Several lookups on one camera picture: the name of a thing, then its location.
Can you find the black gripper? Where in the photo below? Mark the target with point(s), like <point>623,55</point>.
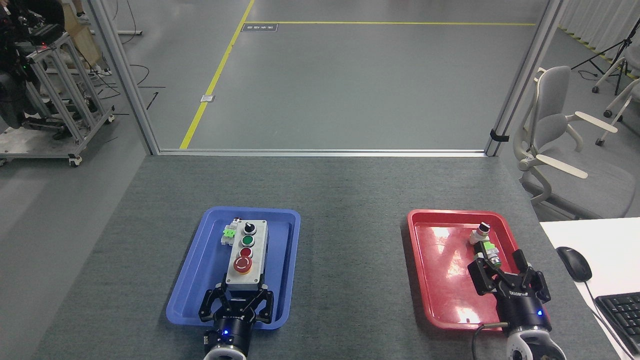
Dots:
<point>522,307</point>
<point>232,332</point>

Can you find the grey four-button control box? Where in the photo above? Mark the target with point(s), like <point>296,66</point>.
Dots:
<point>258,232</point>

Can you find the blue plastic tray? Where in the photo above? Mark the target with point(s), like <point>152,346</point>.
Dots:
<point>285,260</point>

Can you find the black computer mouse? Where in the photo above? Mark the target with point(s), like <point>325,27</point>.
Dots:
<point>574,262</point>

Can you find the red plastic tray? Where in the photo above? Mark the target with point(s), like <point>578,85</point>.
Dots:
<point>440,270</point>

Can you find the white desk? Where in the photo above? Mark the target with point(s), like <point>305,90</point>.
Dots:
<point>610,240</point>

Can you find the black keyboard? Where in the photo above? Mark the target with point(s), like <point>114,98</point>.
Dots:
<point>622,315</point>

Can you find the grey office chair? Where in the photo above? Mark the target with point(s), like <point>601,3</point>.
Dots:
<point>555,120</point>

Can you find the silver floor outlet plate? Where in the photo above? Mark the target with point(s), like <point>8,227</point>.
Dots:
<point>207,98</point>

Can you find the white-framed office chair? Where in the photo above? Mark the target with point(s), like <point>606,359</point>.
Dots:
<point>620,97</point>

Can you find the black tripod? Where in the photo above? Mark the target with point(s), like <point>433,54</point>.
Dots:
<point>622,47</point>

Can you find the white curtain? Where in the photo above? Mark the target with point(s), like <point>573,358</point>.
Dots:
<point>600,20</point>

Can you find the dark floor sign plate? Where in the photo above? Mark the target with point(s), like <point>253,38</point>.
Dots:
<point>260,27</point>

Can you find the white stand base bar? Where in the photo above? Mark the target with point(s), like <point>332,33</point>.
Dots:
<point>130,32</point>

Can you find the wooden crate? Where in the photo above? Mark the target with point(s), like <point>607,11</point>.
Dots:
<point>87,47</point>

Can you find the black machine on cart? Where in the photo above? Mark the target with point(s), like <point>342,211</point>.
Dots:
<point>12,90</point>

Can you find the green-headed push button switch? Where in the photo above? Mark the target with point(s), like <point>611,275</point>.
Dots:
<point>487,250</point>

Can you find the black knob selector switch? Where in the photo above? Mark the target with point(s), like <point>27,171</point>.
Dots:
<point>479,235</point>

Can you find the red-headed push button switch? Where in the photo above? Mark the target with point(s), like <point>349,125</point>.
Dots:
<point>229,234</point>

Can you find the black clamp on post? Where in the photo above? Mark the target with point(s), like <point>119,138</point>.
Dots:
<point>499,136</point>

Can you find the silver aluminium table rail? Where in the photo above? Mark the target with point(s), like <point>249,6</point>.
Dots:
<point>320,152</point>

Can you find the silver aluminium frame post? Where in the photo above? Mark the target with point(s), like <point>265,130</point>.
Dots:
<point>525,75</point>
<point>122,75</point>

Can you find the aluminium frame cart on wheels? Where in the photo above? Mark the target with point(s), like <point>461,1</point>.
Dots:
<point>55,90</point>

